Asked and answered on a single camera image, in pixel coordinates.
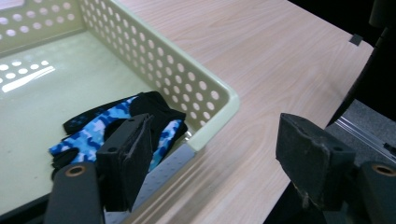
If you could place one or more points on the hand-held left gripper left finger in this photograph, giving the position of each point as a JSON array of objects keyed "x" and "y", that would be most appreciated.
[{"x": 124, "y": 161}]

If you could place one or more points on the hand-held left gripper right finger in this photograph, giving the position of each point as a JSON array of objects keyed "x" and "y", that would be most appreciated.
[{"x": 308, "y": 158}]

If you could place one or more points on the blue camouflage fingerless glove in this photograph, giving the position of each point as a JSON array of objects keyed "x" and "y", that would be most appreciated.
[{"x": 90, "y": 137}]

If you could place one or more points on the pale green perforated plastic basket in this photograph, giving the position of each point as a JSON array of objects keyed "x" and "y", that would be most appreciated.
[{"x": 46, "y": 87}]

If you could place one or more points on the black metal stand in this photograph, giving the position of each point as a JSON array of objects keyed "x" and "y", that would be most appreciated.
[{"x": 373, "y": 62}]

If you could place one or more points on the grey tape strip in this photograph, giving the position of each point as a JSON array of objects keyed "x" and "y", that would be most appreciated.
[{"x": 356, "y": 39}]

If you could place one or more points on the aluminium floor rail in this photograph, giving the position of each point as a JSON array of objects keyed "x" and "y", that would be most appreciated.
[{"x": 364, "y": 133}]

